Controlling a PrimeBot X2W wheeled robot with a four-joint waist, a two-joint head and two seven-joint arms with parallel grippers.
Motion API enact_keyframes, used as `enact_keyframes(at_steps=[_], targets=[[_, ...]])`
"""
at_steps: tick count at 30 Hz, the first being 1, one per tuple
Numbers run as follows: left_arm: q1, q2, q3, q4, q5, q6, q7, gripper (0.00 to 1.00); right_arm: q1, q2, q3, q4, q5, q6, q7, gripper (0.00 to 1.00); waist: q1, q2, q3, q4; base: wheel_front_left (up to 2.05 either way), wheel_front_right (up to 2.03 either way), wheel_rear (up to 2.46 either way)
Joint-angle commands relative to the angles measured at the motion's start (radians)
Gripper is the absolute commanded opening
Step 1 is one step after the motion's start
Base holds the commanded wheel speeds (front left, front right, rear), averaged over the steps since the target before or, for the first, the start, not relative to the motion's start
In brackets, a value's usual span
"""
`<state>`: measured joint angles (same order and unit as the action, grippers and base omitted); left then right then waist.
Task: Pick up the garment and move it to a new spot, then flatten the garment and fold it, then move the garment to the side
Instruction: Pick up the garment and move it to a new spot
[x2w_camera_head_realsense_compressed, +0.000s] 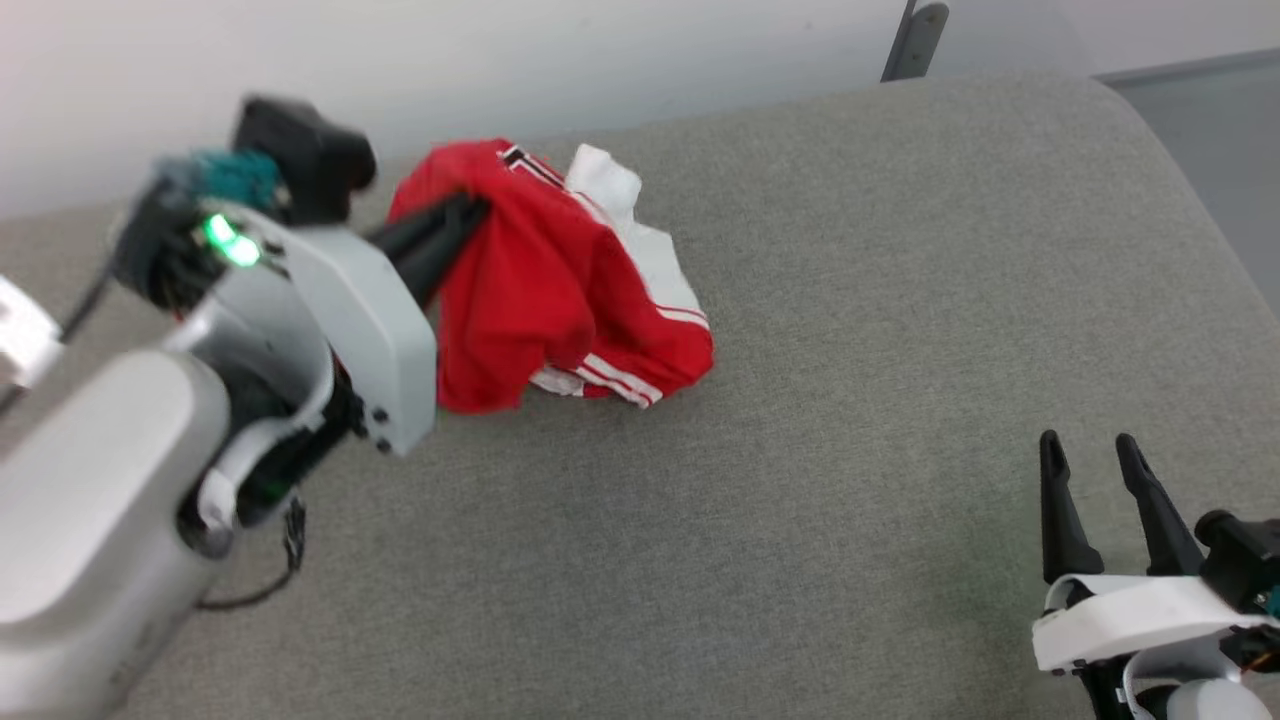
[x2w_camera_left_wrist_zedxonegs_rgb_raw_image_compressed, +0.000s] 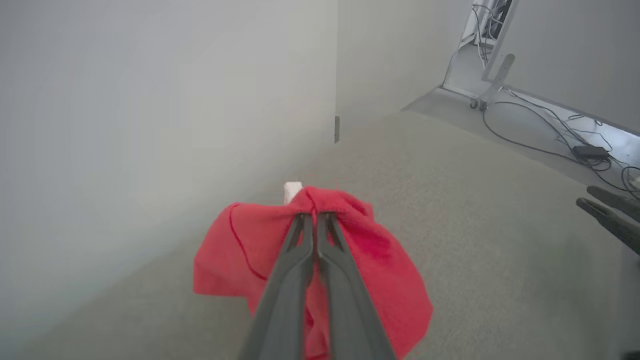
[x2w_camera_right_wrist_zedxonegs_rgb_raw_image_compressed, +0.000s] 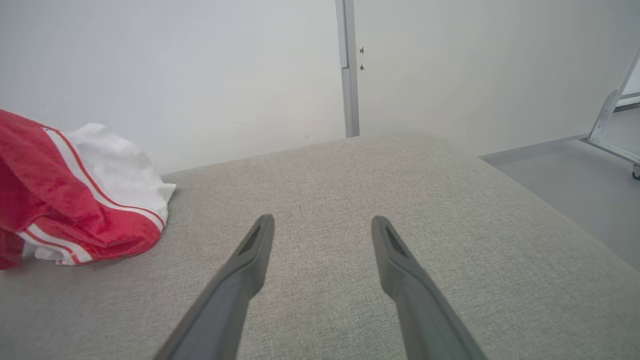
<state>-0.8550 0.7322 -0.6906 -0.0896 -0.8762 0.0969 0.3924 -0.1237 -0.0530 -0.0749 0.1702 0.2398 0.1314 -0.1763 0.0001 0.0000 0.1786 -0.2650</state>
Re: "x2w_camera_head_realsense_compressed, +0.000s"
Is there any red white-trimmed shirt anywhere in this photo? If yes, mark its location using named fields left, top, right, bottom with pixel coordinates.
left=387, top=139, right=715, bottom=415

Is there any grey metal door bracket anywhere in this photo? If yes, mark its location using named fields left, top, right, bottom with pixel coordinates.
left=880, top=0, right=950, bottom=84

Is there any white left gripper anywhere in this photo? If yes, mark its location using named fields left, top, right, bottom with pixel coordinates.
left=215, top=193, right=492, bottom=457

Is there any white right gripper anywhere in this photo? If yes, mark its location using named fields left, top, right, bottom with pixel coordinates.
left=1032, top=430, right=1280, bottom=674

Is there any thin black camera cable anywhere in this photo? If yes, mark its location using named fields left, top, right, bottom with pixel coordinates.
left=58, top=268, right=113, bottom=343

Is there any teal camera cable connector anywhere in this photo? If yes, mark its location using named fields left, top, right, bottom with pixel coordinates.
left=158, top=150, right=288, bottom=213

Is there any white cable label tag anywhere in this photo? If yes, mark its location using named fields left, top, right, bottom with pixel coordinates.
left=0, top=275, right=63, bottom=393

